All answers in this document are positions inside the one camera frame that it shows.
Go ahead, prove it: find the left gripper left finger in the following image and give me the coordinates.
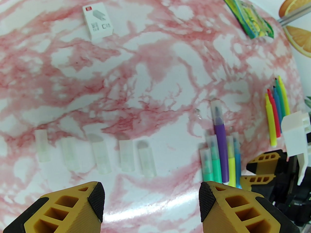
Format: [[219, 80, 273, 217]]
[[4, 182, 105, 233]]

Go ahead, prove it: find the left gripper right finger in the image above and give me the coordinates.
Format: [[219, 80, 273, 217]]
[[199, 181, 300, 233]]

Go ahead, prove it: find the red marker pen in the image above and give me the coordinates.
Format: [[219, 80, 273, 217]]
[[267, 88, 281, 138]]

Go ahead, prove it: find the purple marker pen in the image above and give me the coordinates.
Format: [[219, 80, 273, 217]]
[[211, 100, 229, 183]]

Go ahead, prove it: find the blue marker pen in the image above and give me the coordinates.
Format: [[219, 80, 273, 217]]
[[233, 132, 242, 189], [273, 85, 286, 133]]

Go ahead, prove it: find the lime yellow marker pen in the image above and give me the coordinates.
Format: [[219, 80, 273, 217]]
[[278, 75, 291, 117]]

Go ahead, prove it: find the green yellow snack packet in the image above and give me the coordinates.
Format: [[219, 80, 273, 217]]
[[222, 0, 275, 40]]

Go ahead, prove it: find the white cardboard box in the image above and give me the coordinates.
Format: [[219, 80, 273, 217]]
[[82, 2, 114, 40]]

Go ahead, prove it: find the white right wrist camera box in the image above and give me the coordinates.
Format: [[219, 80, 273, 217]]
[[281, 111, 311, 185]]

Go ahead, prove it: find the aluminium frame post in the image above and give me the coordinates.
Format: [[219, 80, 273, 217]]
[[278, 5, 311, 25]]

